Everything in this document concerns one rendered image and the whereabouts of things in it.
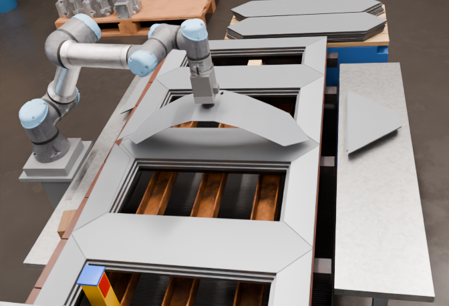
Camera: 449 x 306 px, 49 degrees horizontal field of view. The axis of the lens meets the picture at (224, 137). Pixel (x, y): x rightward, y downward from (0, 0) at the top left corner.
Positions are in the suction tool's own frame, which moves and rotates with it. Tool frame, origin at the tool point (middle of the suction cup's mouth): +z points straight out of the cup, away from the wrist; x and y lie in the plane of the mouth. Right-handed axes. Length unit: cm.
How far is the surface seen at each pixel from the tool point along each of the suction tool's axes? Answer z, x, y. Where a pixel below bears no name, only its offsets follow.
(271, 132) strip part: 6.3, -21.5, -5.8
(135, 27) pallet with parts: 93, 131, 257
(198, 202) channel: 30.9, 5.7, -15.2
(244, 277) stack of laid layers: 18, -17, -55
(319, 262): 23, -37, -45
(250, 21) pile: 16, -1, 97
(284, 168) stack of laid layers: 17.9, -25.6, -10.5
